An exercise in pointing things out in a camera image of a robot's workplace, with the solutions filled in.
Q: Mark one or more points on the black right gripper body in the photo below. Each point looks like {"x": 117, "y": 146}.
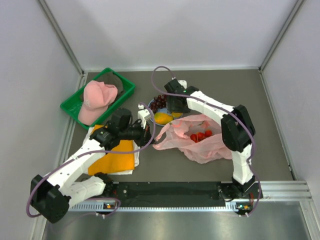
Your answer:
{"x": 173, "y": 106}

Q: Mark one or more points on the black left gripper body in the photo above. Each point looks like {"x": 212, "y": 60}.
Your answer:
{"x": 136, "y": 133}

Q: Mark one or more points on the pink plastic bag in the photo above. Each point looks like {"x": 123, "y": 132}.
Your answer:
{"x": 176, "y": 134}

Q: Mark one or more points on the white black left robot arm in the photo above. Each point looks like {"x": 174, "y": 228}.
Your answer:
{"x": 55, "y": 193}

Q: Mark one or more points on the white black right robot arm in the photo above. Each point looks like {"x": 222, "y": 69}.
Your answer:
{"x": 236, "y": 125}

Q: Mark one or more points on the dark grapes bunch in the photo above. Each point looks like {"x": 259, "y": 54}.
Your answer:
{"x": 158, "y": 103}

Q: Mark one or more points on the orange green mango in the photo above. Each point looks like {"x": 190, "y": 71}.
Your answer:
{"x": 162, "y": 118}

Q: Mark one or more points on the blue fruit plate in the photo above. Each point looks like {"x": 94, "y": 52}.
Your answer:
{"x": 166, "y": 111}

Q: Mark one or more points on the white folded cloth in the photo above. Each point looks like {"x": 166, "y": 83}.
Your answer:
{"x": 137, "y": 155}

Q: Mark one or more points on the orange folded cloth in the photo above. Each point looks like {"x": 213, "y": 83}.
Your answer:
{"x": 117, "y": 157}

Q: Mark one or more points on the pink baseball cap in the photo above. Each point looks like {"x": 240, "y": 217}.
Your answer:
{"x": 88, "y": 114}

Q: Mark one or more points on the dark grey cloth in bin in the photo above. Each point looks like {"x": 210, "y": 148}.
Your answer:
{"x": 115, "y": 81}

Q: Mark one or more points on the green plastic bin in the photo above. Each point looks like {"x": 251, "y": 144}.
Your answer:
{"x": 73, "y": 104}

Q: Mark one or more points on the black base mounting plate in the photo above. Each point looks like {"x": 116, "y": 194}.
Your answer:
{"x": 176, "y": 194}

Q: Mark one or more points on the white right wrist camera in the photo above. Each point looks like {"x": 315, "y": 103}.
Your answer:
{"x": 183, "y": 83}

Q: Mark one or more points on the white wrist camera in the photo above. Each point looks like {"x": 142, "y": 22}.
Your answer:
{"x": 183, "y": 83}
{"x": 143, "y": 114}

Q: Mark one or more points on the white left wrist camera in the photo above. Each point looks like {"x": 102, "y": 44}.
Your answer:
{"x": 143, "y": 114}

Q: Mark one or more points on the grey slotted cable duct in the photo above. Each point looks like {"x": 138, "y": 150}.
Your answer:
{"x": 109, "y": 206}

